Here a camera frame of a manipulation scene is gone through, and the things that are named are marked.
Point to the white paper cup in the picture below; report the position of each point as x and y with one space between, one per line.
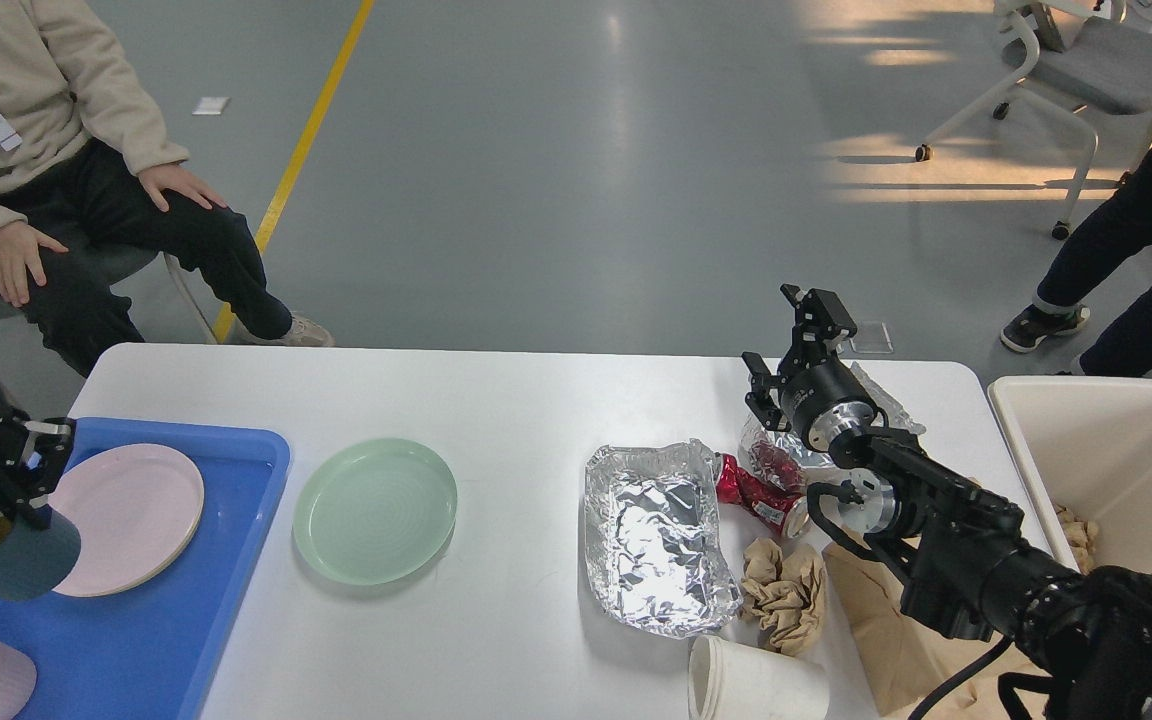
729 680

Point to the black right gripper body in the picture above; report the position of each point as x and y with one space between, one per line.
821 398

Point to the aluminium foil tray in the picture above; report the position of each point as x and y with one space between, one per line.
652 539

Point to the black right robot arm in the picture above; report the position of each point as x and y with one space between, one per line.
965 568

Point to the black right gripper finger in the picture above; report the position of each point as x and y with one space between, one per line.
763 397
820 317

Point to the brown paper bag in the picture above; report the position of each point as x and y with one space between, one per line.
903 660

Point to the blue plastic tray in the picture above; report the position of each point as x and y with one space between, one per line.
151 653

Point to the grey office chair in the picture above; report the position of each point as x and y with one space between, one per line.
1066 58

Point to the white plastic bin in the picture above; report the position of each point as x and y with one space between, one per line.
1084 444

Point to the dark teal mug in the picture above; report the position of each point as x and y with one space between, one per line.
33 561

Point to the crushed red can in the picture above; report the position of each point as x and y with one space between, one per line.
781 510

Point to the crumpled brown paper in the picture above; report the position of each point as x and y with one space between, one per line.
784 593

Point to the crumpled paper in bin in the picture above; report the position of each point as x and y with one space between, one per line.
1082 536

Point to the person in beige sweater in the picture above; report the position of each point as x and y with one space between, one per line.
86 162

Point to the pink plate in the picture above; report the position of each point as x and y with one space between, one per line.
136 508

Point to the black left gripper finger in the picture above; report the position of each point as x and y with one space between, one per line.
44 457

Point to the green plate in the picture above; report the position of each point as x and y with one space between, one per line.
375 512

